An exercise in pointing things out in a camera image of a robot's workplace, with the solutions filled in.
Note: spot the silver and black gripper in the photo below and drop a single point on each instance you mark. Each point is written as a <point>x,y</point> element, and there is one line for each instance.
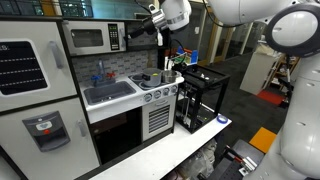
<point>155,21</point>

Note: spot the toy microwave oven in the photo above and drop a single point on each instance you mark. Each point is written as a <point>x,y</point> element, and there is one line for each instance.
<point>100,49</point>

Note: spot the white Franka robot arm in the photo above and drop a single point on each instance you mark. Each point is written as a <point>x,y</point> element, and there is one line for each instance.
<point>300,133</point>

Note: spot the wooden framed glass door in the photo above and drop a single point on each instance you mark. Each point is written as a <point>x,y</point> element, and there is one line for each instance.
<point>224,46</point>
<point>208,40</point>

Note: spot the white toy oven door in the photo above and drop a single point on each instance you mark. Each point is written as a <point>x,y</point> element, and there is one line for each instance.
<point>159,118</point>

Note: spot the white fridge door black window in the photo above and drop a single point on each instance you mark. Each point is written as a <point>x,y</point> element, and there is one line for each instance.
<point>60,86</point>

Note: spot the white fridge door with dispenser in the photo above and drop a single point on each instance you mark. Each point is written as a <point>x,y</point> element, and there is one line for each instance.
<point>73,160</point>

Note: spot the flat rectangular box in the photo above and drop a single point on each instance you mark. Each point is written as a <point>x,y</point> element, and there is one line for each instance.
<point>140,16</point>

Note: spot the toy kitchen playset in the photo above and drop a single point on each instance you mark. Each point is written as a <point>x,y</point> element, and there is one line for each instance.
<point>133,63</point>

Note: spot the grey toy pot with lid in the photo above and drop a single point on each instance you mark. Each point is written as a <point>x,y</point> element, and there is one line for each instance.
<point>152,77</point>

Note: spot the grey toy faucet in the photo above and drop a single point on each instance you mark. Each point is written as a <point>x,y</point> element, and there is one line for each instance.
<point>101,68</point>

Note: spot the shiny steel pot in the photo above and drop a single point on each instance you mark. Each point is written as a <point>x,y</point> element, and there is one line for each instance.
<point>170,77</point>

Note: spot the grey toy sink basin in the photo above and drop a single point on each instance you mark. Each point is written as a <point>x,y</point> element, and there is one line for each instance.
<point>110,91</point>

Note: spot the grey stove knob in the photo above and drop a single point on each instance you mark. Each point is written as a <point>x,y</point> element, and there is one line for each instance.
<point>148,97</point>
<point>157,94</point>
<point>166,91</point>
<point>174,89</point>

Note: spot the blue tape roll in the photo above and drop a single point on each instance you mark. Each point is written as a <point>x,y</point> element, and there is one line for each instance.
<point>222,121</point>

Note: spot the plain white cabinet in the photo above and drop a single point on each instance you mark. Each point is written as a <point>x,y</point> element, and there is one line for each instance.
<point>256,73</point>

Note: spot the grey crumpled cloth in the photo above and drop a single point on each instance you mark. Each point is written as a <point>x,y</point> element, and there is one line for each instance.
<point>203,156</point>

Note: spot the red floor mat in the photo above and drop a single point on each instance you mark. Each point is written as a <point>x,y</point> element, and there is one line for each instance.
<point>270,97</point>

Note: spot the wooden shelf unit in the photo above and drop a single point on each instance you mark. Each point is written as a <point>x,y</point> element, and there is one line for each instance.
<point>281,71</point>

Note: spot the black metal stand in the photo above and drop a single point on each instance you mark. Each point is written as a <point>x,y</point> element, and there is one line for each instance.
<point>286,90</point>

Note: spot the orange and black bar clamp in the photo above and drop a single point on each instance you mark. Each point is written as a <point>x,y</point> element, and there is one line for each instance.
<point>238,159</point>

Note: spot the black perforated breadboard plate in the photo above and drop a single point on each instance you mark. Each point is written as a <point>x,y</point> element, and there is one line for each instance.
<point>226,171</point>

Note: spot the orange floor mat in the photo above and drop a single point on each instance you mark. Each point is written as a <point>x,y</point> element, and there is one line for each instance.
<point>263,140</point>

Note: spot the grey metal base plate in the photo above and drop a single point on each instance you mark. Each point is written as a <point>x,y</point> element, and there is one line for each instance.
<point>246,148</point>

